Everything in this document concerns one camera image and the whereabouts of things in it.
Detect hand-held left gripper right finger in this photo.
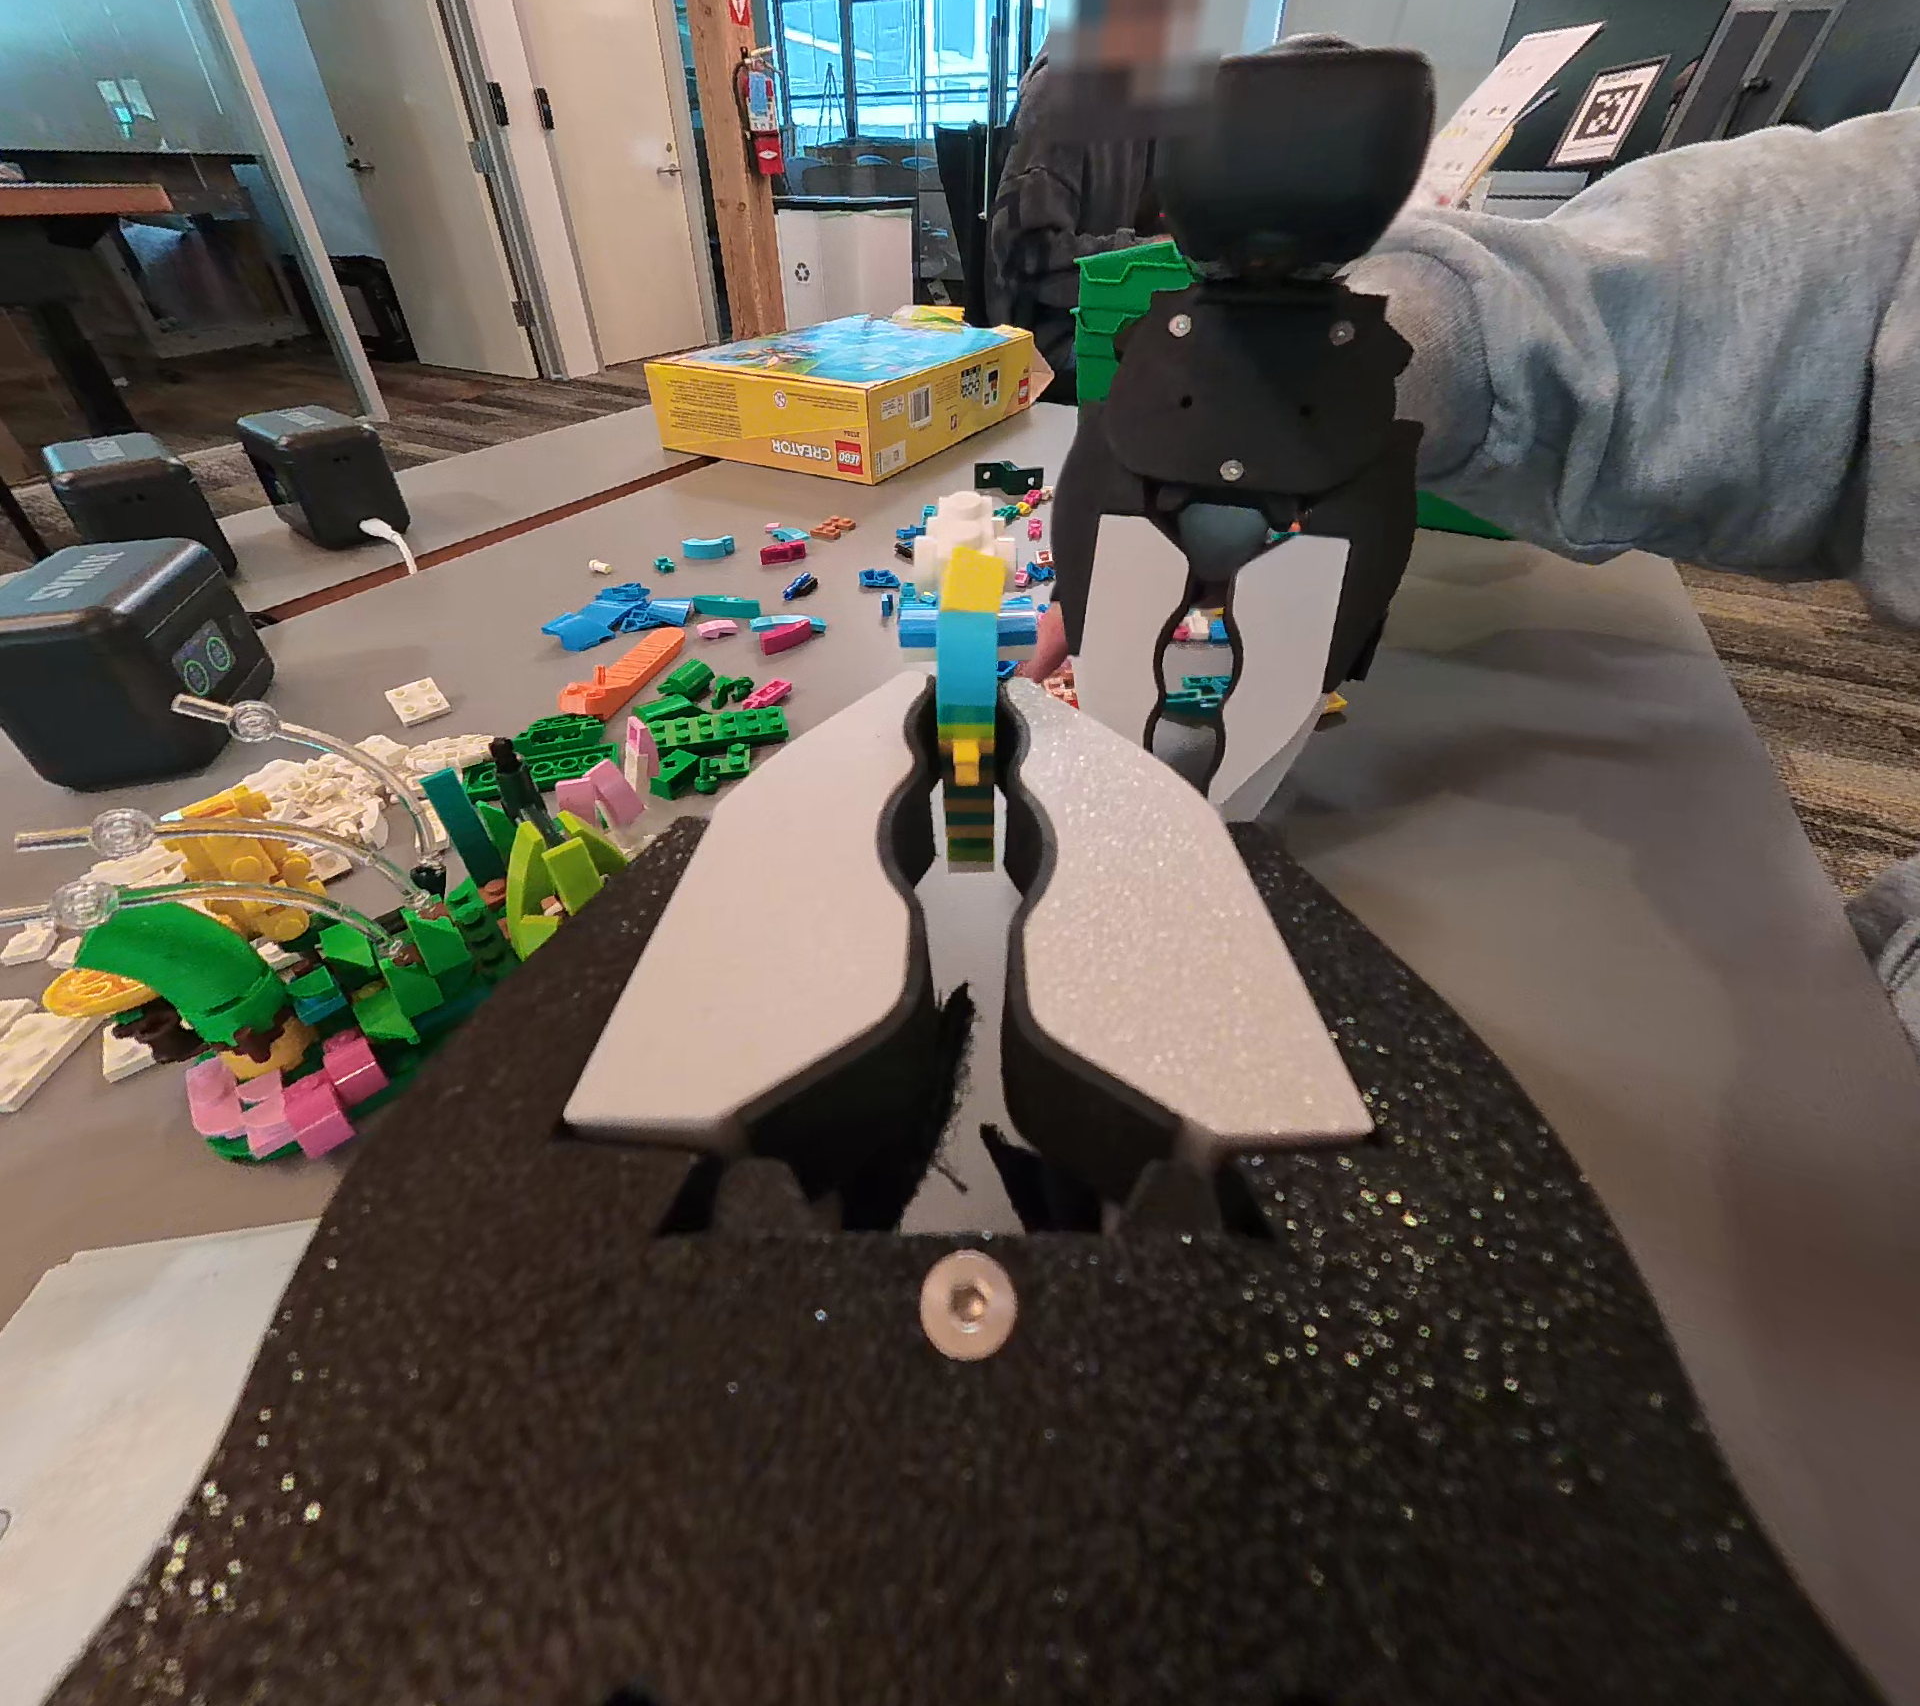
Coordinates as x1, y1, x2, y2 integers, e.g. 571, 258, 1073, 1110
999, 678, 1379, 1160

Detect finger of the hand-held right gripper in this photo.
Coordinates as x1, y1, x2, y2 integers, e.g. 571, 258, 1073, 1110
1081, 511, 1221, 817
1204, 528, 1357, 826

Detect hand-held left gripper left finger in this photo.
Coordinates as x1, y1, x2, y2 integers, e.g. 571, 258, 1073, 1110
564, 668, 936, 1155

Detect striped brick fish model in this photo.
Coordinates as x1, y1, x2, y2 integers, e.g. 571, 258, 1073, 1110
894, 489, 1044, 871

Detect small white brick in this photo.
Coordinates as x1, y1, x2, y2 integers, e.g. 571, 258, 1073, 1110
912, 489, 1015, 598

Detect brick instruction booklet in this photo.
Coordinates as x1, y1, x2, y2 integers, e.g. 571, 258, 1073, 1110
0, 1213, 321, 1706

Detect person's right forearm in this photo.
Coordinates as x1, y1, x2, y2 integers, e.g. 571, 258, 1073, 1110
1338, 104, 1920, 631

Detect grey desk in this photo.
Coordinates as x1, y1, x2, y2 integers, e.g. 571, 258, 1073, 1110
0, 400, 1909, 1706

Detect stacked green plastic bins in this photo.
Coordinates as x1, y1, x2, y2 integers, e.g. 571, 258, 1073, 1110
1069, 240, 1512, 542

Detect pile of green bricks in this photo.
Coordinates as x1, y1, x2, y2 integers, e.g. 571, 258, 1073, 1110
463, 651, 797, 811

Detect orange brick separator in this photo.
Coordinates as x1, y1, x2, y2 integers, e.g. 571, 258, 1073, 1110
557, 622, 690, 722

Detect yellow brick set box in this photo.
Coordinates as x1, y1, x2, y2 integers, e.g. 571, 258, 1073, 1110
643, 309, 1041, 488

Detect propped instruction booklet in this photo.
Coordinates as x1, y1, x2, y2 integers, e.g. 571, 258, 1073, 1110
1414, 20, 1608, 211

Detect cluster of blue bricks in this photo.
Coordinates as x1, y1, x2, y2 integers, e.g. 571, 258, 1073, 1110
540, 578, 698, 655

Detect white recycling bin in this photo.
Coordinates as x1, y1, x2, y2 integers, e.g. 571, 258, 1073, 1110
774, 194, 920, 331

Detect square marker tag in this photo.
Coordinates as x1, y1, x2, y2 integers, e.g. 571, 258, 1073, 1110
1548, 51, 1675, 170

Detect pile of white bricks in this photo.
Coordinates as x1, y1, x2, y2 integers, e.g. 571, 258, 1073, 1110
0, 728, 500, 1117

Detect brick flower model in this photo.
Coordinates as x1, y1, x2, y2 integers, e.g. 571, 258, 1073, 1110
43, 720, 637, 1168

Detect red fire extinguisher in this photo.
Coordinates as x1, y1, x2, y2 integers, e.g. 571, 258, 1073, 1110
732, 39, 787, 182

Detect person's grey sweatshirt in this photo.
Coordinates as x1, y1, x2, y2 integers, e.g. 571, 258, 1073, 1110
1845, 854, 1920, 1036

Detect white door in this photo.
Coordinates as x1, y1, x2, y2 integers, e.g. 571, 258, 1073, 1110
463, 0, 719, 368

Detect glass office door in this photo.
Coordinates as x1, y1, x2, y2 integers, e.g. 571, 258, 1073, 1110
151, 0, 546, 418

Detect brown wooden table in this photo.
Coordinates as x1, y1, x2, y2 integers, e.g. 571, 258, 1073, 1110
0, 179, 178, 511

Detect wooden post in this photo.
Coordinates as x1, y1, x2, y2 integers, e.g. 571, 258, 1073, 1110
657, 0, 792, 344

